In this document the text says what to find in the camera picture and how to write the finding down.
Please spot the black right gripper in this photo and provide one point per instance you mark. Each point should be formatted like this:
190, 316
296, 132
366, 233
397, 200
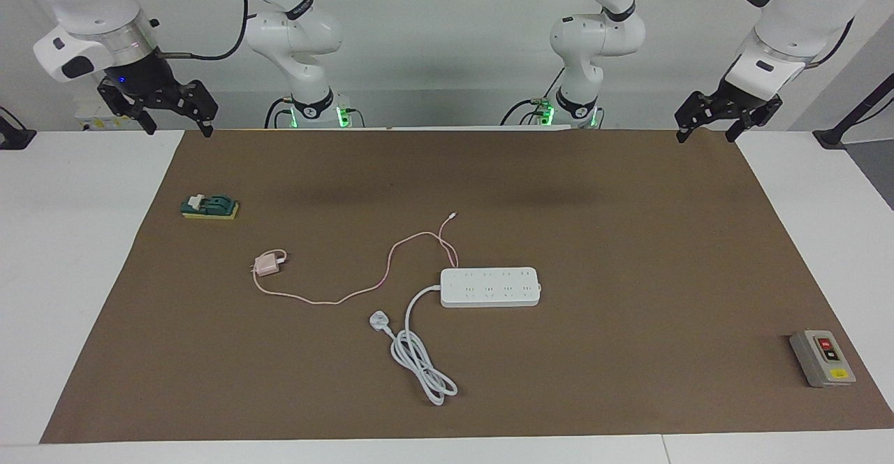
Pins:
143, 76

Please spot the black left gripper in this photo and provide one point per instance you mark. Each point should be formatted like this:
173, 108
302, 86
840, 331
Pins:
740, 100

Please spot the pink charger adapter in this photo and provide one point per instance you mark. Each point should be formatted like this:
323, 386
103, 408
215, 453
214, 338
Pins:
265, 265

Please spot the white power strip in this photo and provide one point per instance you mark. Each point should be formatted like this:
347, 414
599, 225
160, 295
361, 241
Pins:
489, 287

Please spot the brown table mat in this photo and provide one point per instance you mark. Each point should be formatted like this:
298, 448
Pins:
628, 345

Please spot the white wall socket box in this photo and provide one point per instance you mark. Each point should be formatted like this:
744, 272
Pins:
94, 118

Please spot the green knife switch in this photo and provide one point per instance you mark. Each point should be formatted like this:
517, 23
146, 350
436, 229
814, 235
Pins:
216, 205

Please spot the black clamp mount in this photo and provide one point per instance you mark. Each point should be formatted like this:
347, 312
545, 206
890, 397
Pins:
14, 139

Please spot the grey on-off switch box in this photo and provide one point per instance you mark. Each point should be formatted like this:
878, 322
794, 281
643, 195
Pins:
824, 359

